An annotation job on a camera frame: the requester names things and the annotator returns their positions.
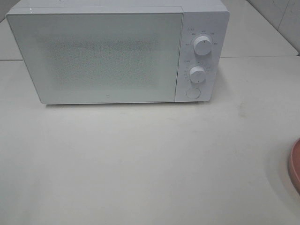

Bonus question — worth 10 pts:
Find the lower white timer knob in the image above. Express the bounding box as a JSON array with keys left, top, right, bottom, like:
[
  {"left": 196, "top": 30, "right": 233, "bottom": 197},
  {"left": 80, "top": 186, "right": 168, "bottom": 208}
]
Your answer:
[{"left": 189, "top": 66, "right": 206, "bottom": 83}]

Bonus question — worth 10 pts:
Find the upper white power knob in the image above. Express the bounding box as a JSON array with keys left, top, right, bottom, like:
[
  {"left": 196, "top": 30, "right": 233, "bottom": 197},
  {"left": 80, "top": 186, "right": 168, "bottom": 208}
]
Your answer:
[{"left": 193, "top": 34, "right": 213, "bottom": 56}]

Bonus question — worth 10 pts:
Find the white microwave oven body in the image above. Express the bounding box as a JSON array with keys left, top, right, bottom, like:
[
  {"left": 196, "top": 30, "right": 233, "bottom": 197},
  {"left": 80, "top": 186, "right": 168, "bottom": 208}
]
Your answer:
[{"left": 6, "top": 0, "right": 230, "bottom": 104}]

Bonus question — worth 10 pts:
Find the white microwave door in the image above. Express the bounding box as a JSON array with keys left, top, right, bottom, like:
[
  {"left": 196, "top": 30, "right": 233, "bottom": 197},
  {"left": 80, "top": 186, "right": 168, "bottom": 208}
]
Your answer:
[{"left": 7, "top": 13, "right": 182, "bottom": 104}]

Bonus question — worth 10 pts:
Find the pink round plate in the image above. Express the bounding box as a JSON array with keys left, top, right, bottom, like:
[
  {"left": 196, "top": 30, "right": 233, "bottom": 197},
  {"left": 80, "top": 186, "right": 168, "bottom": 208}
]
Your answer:
[{"left": 288, "top": 139, "right": 300, "bottom": 193}]

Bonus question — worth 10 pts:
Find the round white door button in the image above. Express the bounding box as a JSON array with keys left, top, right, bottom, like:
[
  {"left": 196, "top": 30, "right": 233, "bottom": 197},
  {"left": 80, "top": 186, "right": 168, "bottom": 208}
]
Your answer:
[{"left": 186, "top": 88, "right": 201, "bottom": 99}]

